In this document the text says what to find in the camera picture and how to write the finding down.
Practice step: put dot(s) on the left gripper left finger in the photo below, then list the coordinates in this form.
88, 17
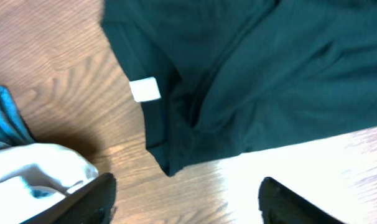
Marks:
91, 204

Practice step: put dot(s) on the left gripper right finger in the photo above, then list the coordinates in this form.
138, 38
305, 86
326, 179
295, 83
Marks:
280, 205

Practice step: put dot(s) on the black t-shirt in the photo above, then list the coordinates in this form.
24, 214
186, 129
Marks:
216, 79

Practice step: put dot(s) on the beige folded garment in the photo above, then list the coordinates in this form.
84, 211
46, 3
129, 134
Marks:
35, 177

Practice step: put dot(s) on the light blue folded shirt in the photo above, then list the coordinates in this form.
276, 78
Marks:
13, 130

